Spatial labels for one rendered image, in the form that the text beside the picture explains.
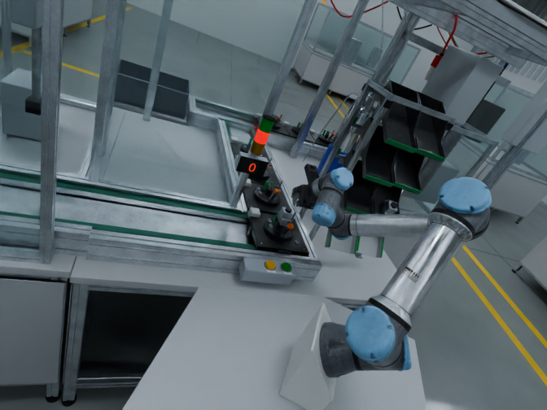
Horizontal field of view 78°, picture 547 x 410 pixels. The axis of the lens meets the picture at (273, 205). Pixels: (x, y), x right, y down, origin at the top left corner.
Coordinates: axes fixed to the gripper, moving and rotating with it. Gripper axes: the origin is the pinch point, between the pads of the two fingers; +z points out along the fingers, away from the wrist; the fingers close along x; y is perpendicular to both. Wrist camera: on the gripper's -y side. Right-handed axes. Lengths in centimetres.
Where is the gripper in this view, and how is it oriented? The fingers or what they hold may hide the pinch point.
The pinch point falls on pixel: (295, 195)
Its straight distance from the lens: 140.6
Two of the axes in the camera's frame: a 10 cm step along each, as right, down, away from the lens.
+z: -4.1, 2.0, 8.9
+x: 9.1, 1.7, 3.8
